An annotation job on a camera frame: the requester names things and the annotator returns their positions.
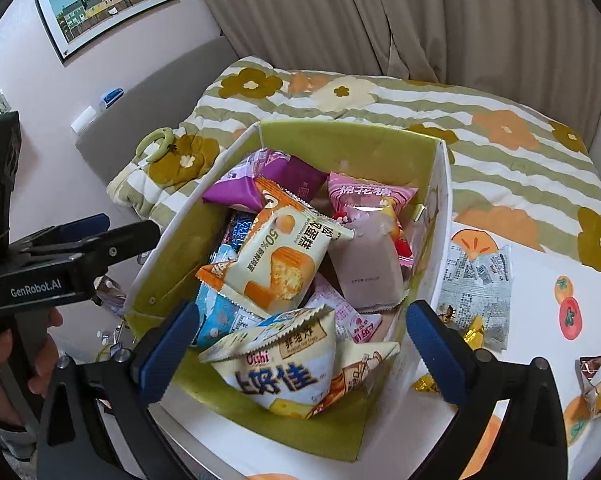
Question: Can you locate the purple snack packet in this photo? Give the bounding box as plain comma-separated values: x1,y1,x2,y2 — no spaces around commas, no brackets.
200,148,330,214

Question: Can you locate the left hand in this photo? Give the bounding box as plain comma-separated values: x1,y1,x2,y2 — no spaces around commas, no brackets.
0,308,63,396

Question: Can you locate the floral striped quilt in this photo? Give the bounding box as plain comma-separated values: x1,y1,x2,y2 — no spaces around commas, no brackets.
106,57,601,272

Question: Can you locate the grey headboard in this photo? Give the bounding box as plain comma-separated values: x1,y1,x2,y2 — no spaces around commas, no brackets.
76,36,238,183

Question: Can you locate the small pink white packet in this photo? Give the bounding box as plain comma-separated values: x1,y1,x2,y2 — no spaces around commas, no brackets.
305,274,383,344

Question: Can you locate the cheese sticks snack bag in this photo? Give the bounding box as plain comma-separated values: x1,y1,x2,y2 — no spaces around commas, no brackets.
198,304,400,419

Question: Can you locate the pink marshmallow snack bag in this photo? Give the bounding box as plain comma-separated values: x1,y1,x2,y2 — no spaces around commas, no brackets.
327,172,417,269

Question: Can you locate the green cardboard storage box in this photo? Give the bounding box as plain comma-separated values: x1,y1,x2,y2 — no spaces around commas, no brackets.
122,118,455,463

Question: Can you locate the gold wrapped candy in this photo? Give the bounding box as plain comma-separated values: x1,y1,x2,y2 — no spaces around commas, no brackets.
412,315,485,393

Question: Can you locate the dark blue red packet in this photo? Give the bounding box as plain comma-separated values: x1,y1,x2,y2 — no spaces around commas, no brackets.
222,211,256,252

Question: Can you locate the light blue snack bag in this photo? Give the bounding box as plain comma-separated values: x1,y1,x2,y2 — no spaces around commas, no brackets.
192,244,272,348

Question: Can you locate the orange yellow snack packet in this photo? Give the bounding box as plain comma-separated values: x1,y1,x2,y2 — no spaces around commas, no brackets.
577,356,601,418

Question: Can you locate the blue white bottle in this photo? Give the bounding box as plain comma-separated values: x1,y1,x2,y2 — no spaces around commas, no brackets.
70,87,125,134

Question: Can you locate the silver grey snack packet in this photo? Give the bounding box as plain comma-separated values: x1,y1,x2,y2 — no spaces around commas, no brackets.
436,243,513,351

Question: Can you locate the mauve cake packet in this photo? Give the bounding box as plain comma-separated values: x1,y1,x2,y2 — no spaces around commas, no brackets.
329,211,405,310

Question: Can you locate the white persimmon print cloth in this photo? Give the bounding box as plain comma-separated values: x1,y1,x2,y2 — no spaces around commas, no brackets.
150,221,601,480

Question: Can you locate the chiffon cake packet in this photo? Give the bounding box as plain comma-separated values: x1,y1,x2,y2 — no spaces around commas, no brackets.
196,177,353,318

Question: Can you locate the beige curtain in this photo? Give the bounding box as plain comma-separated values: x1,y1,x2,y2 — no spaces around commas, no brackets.
205,0,601,142

